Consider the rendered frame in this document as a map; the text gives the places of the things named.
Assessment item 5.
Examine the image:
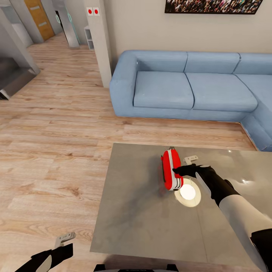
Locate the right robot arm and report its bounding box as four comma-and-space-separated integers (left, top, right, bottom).
172, 155, 272, 272

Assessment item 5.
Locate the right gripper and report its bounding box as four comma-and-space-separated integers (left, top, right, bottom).
172, 164, 196, 176

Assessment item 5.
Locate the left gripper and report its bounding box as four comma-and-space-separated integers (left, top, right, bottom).
54, 243, 73, 266

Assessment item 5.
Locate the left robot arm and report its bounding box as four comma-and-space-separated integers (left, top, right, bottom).
15, 232, 76, 272

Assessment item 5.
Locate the radio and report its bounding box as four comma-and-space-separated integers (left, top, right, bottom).
161, 148, 183, 191

